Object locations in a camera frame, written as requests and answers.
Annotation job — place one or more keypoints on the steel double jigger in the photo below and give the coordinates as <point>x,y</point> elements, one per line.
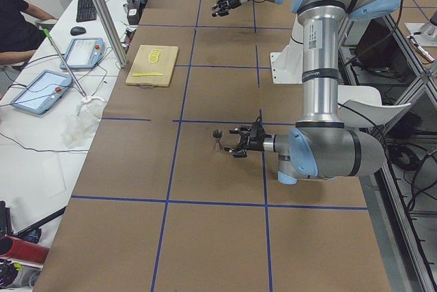
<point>217,135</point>

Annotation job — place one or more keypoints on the bamboo cutting board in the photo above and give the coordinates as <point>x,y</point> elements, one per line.
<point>165,65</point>

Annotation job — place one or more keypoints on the yellow plastic knife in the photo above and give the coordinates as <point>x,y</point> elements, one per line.
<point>141,74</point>

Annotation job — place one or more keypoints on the white plastic chair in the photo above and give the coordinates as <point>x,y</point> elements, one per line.
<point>367,101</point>

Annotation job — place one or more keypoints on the black keyboard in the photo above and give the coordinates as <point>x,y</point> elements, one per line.
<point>86,11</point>

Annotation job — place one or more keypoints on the blue teach pendant far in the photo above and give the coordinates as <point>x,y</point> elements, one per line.
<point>84,53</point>

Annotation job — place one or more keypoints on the blue teach pendant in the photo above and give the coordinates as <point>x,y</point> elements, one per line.
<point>84,53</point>
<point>42,93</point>

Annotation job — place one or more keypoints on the black computer mouse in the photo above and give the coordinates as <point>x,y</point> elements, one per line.
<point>77,30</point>

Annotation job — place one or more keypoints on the crumpled white tissue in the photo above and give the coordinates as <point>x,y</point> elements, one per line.
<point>82,124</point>

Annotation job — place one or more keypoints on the long metal rod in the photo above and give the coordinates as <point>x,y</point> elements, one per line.
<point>66,67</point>

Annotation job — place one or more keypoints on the blue teach pendant near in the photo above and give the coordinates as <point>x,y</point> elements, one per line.
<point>42,93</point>

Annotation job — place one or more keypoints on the seated man black shirt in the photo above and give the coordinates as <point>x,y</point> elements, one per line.
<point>20,39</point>

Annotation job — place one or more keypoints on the red cylinder bottle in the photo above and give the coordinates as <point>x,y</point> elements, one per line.
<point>21,250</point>

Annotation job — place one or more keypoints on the aluminium frame post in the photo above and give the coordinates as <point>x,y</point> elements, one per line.
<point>110,30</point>

